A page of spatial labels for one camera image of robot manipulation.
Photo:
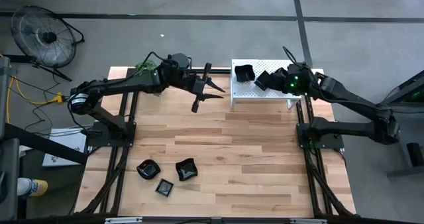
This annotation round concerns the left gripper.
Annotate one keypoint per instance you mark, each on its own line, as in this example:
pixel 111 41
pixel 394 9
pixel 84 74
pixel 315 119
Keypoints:
pixel 197 85

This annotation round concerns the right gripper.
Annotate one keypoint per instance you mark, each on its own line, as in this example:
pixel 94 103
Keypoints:
pixel 299 85

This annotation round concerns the black small square mini plate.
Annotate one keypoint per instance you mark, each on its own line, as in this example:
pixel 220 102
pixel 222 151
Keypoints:
pixel 164 187
pixel 261 81

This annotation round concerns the black wavy square mini plate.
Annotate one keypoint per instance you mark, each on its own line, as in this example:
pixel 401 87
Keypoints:
pixel 186 169
pixel 244 73

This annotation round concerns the black leaf-shaped mini plate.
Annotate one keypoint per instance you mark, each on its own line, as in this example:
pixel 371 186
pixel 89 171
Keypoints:
pixel 148 169

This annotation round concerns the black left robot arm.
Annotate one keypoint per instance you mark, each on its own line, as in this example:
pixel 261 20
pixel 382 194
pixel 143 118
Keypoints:
pixel 126 85

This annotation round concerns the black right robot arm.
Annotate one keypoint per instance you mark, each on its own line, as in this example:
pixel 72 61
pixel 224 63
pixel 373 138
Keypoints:
pixel 351 99

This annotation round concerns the white perforated metal shelf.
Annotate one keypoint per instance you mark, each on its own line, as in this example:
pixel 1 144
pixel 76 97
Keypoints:
pixel 245 91

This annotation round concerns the green artificial plant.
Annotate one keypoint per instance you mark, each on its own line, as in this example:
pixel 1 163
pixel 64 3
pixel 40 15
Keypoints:
pixel 145 66

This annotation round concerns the black computer with green lights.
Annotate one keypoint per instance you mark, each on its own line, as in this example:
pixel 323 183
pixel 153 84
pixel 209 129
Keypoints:
pixel 417 96

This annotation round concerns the grey metal stand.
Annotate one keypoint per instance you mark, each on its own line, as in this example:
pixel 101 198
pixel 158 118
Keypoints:
pixel 407 151

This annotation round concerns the white cardboard box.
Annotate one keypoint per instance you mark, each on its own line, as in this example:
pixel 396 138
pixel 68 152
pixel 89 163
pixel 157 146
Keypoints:
pixel 66 151

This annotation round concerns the black floor fan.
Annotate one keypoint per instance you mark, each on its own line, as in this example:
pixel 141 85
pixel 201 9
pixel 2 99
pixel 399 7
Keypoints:
pixel 49 36

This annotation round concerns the black metal beam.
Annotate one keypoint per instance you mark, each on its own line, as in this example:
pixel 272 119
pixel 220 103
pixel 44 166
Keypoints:
pixel 39 144

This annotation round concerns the silver metal bracket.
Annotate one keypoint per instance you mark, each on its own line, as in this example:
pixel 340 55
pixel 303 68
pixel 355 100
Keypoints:
pixel 123 220
pixel 308 221

